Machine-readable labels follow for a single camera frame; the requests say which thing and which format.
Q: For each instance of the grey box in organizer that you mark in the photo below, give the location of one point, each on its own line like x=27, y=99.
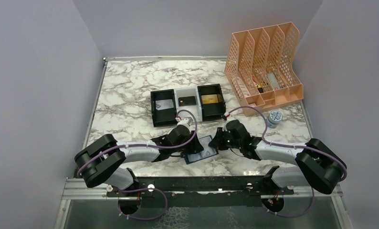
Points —
x=273, y=81

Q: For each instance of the orange plastic file organizer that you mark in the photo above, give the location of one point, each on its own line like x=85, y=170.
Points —
x=255, y=53

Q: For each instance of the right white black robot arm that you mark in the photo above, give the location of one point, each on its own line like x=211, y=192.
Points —
x=311, y=164

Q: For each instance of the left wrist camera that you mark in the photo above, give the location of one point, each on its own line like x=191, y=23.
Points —
x=186, y=121

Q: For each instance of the gold credit card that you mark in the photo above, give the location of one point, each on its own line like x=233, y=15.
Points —
x=210, y=98

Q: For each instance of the small white blue jar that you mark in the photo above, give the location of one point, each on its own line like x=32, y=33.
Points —
x=274, y=118

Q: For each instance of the yellow black item in organizer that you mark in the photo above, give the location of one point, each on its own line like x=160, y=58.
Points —
x=260, y=88

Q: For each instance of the navy blue card holder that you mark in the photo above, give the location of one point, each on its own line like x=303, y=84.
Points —
x=205, y=153

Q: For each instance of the black white three-compartment tray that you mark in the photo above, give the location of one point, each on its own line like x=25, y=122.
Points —
x=202, y=112

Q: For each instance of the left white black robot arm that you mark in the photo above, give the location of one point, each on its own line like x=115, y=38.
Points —
x=100, y=162

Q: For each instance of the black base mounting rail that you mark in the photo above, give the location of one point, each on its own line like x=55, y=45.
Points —
x=147, y=187

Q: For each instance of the silver credit card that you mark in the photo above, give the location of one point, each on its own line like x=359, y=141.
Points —
x=164, y=104

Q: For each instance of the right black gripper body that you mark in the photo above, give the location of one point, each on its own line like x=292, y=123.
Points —
x=219, y=140

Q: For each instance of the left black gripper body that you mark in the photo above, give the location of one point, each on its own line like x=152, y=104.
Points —
x=193, y=143

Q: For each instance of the black credit card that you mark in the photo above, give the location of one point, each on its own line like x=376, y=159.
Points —
x=187, y=100

